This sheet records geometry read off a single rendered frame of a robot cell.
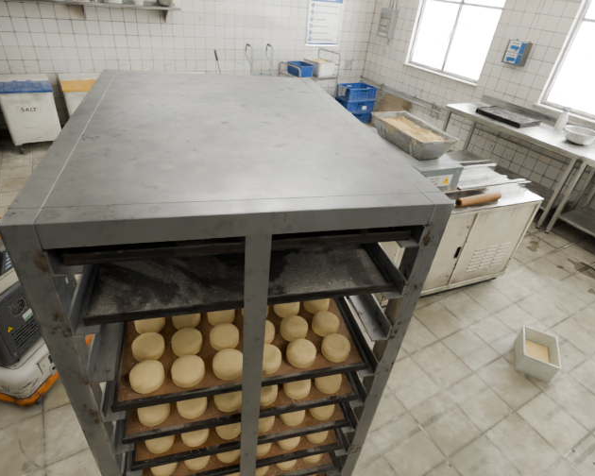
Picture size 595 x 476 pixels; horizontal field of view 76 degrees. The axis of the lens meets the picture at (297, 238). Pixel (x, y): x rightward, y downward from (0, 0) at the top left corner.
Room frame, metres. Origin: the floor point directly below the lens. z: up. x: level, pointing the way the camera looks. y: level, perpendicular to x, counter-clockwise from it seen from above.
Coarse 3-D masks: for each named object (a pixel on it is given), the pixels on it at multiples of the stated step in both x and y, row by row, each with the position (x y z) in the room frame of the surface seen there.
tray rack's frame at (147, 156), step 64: (64, 128) 0.51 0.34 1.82; (128, 128) 0.54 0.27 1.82; (192, 128) 0.57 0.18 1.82; (256, 128) 0.60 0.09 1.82; (320, 128) 0.64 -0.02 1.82; (64, 192) 0.34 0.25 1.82; (128, 192) 0.35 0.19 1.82; (192, 192) 0.37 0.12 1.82; (256, 192) 0.39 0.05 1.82; (320, 192) 0.41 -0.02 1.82; (384, 192) 0.43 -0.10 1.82; (256, 256) 0.35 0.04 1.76; (64, 320) 0.28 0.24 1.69; (256, 320) 0.35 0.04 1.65; (64, 384) 0.27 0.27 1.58; (256, 384) 0.35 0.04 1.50; (384, 384) 0.42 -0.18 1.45; (256, 448) 0.35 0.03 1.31
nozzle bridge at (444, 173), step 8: (376, 128) 2.75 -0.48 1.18; (392, 144) 2.45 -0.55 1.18; (400, 152) 2.33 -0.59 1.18; (408, 160) 2.21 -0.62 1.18; (416, 160) 2.23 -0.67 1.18; (432, 160) 2.26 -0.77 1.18; (440, 160) 2.27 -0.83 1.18; (448, 160) 2.29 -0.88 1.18; (416, 168) 2.10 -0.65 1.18; (424, 168) 2.11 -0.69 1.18; (432, 168) 2.12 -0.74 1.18; (440, 168) 2.14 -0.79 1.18; (448, 168) 2.15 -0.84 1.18; (456, 168) 2.18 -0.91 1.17; (424, 176) 2.08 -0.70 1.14; (432, 176) 2.11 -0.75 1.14; (440, 176) 2.14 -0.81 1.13; (448, 176) 2.16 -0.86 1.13; (456, 176) 2.19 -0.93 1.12; (440, 184) 2.15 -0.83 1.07; (448, 184) 2.17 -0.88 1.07; (456, 184) 2.21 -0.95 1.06
